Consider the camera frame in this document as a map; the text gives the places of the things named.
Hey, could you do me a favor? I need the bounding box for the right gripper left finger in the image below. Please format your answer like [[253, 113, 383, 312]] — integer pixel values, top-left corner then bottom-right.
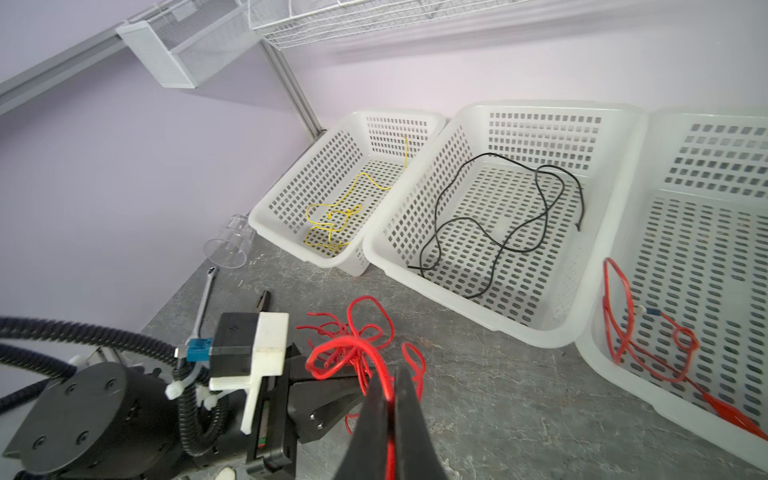
[[334, 380, 395, 480]]

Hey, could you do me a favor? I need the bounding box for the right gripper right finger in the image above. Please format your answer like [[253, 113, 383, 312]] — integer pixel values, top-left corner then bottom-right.
[[392, 367, 447, 480]]

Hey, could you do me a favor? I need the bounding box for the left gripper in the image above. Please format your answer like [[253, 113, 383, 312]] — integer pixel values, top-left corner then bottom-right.
[[245, 343, 363, 479]]

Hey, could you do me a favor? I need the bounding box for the yellow cable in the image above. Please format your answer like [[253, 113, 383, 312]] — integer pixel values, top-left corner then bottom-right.
[[302, 134, 412, 253]]

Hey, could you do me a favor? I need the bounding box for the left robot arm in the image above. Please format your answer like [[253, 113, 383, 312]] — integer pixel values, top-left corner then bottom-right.
[[2, 346, 362, 479]]

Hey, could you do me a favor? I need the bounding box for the white knitted glove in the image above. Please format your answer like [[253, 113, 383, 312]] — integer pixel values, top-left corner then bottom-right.
[[214, 467, 237, 480]]

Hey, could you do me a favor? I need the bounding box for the clear plastic cup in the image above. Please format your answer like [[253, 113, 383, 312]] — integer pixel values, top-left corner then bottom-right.
[[203, 214, 256, 269]]

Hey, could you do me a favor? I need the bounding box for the left white plastic basket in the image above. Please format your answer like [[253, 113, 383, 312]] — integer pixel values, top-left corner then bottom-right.
[[249, 109, 447, 276]]

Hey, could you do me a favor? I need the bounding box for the white plastic basket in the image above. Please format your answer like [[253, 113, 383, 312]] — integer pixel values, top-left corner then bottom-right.
[[249, 109, 447, 276], [363, 100, 648, 348], [576, 110, 767, 469]]

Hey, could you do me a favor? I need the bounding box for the middle white plastic basket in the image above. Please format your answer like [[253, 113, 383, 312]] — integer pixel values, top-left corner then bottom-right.
[[363, 100, 648, 348]]

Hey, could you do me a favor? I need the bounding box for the right white plastic basket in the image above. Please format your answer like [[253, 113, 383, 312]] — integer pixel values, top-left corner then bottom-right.
[[576, 110, 767, 469]]

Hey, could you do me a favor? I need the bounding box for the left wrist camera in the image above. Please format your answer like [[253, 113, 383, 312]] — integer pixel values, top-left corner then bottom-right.
[[208, 312, 289, 435]]

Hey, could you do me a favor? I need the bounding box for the white mesh wall box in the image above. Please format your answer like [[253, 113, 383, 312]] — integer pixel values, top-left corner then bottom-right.
[[116, 0, 259, 89]]

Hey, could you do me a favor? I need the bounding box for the white wire wall shelf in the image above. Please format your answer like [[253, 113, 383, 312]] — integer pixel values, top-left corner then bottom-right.
[[246, 0, 513, 50]]

